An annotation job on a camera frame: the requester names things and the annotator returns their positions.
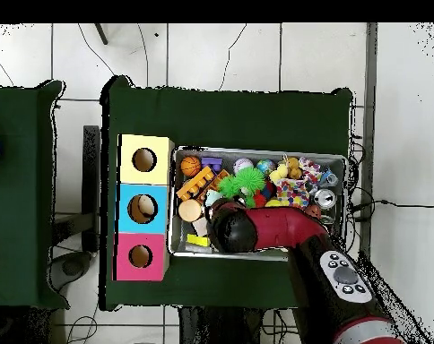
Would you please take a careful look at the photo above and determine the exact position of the dark metal leg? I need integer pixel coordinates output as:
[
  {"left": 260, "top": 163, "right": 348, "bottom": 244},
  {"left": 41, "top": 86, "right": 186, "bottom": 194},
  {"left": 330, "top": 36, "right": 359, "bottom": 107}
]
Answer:
[{"left": 93, "top": 22, "right": 109, "bottom": 46}]

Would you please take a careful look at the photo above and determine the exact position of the silver drink can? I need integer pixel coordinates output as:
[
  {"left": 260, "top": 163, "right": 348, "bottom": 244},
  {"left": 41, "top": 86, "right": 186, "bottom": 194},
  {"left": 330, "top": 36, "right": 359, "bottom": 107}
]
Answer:
[{"left": 312, "top": 187, "right": 337, "bottom": 211}]

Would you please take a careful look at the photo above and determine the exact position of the green spiky ball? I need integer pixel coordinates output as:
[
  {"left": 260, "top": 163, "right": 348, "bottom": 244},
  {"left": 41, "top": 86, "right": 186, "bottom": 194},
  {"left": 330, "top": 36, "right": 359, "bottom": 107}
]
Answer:
[{"left": 234, "top": 166, "right": 266, "bottom": 194}]

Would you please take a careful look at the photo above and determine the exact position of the yellow block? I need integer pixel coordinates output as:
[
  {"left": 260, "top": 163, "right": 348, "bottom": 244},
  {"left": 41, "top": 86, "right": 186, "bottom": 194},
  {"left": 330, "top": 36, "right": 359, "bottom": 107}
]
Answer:
[{"left": 186, "top": 233, "right": 211, "bottom": 247}]

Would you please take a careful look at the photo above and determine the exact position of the wooden box with three holes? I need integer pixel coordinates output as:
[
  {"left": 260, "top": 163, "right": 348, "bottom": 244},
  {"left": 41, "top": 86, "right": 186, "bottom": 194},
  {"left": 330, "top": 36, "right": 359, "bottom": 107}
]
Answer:
[{"left": 111, "top": 133, "right": 176, "bottom": 282}]

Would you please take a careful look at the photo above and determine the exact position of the black cable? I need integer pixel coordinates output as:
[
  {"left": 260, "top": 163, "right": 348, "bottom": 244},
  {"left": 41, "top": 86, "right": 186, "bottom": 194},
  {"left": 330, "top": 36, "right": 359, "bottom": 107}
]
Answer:
[{"left": 349, "top": 199, "right": 434, "bottom": 213}]

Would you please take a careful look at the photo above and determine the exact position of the orange toy brick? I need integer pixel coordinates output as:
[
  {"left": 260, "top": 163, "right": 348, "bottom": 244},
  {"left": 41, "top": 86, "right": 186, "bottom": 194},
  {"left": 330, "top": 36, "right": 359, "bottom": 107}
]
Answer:
[{"left": 176, "top": 166, "right": 216, "bottom": 202}]

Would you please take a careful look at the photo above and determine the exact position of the globe print ball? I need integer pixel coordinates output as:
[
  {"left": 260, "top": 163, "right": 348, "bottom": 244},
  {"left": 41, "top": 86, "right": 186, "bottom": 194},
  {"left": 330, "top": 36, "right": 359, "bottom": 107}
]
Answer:
[{"left": 256, "top": 158, "right": 277, "bottom": 177}]

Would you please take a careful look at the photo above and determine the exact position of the round wooden cylinder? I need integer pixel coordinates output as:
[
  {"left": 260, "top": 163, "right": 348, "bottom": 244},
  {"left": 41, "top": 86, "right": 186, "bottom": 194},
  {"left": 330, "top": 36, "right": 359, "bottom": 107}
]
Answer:
[{"left": 177, "top": 198, "right": 204, "bottom": 223}]

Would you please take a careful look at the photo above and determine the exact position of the white baseball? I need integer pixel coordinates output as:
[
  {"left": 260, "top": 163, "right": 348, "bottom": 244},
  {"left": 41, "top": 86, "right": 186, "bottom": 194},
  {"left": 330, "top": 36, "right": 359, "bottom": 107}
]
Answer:
[{"left": 232, "top": 157, "right": 255, "bottom": 176}]

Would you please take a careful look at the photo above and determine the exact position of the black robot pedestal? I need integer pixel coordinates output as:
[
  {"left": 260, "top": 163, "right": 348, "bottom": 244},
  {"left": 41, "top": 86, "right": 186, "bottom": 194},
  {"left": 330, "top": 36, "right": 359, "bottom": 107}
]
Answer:
[{"left": 178, "top": 305, "right": 265, "bottom": 344}]

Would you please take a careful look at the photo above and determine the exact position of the colourful dotted cloth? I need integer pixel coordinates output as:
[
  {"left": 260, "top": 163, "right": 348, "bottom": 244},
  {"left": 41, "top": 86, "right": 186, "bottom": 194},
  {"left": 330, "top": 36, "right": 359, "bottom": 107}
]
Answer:
[{"left": 275, "top": 177, "right": 311, "bottom": 210}]

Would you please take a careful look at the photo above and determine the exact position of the wire mesh bin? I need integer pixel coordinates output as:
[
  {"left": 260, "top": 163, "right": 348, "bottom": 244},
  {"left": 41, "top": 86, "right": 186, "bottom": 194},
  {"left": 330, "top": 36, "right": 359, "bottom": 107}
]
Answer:
[{"left": 168, "top": 144, "right": 349, "bottom": 264}]

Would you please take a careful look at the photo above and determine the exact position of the yellow plush duck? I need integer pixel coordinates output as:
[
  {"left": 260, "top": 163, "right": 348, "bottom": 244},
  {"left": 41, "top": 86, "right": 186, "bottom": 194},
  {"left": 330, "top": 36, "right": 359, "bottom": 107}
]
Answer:
[{"left": 268, "top": 163, "right": 290, "bottom": 184}]

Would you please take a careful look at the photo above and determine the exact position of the orange mini basketball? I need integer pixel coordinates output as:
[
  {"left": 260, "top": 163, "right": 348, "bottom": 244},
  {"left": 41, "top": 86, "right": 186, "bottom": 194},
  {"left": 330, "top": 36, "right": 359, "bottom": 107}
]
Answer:
[{"left": 179, "top": 155, "right": 203, "bottom": 178}]

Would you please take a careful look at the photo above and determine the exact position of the dark green table cloth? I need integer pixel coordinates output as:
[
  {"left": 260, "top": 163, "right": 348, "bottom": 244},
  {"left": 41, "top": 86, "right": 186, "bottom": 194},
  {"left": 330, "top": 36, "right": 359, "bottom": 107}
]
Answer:
[
  {"left": 99, "top": 74, "right": 354, "bottom": 312},
  {"left": 0, "top": 79, "right": 72, "bottom": 310}
]

